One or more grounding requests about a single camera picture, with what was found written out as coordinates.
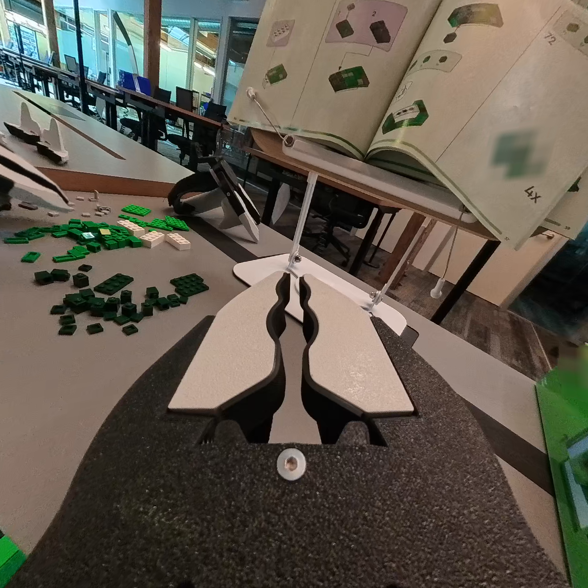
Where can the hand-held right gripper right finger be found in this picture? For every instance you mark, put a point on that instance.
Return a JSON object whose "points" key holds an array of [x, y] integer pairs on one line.
{"points": [[353, 363]]}

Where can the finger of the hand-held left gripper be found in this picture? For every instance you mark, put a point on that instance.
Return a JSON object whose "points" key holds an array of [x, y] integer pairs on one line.
{"points": [[27, 172], [32, 195]]}

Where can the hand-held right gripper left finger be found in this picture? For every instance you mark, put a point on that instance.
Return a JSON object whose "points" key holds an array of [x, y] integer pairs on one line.
{"points": [[229, 358]]}

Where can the lego instruction booklet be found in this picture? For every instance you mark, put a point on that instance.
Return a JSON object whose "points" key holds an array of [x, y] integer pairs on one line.
{"points": [[482, 115]]}

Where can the pile of bright green lego pieces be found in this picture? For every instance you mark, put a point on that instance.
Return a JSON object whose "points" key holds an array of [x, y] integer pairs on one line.
{"points": [[78, 227]]}

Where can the pile of small grey lego pieces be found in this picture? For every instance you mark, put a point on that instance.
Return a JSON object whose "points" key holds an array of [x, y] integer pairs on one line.
{"points": [[99, 209]]}

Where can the large dark green lego plate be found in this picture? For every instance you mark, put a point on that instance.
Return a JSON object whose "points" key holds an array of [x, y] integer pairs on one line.
{"points": [[189, 285]]}

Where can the white lego brick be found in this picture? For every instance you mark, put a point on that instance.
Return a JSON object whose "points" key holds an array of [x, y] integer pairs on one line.
{"points": [[152, 239], [178, 241], [131, 227]]}

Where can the long dark green lego plate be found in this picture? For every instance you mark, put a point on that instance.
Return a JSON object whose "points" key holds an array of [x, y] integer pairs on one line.
{"points": [[113, 284]]}

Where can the pile of dark green lego pieces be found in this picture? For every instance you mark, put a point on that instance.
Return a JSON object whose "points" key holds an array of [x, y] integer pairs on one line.
{"points": [[92, 303]]}

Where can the green lego baseplate build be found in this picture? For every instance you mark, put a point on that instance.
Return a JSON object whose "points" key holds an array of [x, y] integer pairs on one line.
{"points": [[560, 436]]}

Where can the assembled green lego cube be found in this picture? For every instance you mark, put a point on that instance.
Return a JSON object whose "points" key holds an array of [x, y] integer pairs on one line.
{"points": [[9, 558]]}

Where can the grey table with wooden edge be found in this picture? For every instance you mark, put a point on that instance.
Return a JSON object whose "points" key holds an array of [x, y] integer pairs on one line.
{"points": [[92, 147]]}

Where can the white book stand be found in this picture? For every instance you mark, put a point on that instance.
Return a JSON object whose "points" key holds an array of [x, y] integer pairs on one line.
{"points": [[257, 271]]}

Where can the wooden table with black legs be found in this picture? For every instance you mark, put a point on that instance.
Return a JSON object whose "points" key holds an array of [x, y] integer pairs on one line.
{"points": [[467, 280]]}

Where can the row of office desks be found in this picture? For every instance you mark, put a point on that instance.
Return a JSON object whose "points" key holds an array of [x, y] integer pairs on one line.
{"points": [[151, 105]]}

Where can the black office chair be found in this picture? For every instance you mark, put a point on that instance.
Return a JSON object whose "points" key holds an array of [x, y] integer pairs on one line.
{"points": [[337, 216]]}

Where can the unused black white gripper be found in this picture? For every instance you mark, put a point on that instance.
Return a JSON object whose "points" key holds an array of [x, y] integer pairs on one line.
{"points": [[206, 209]]}

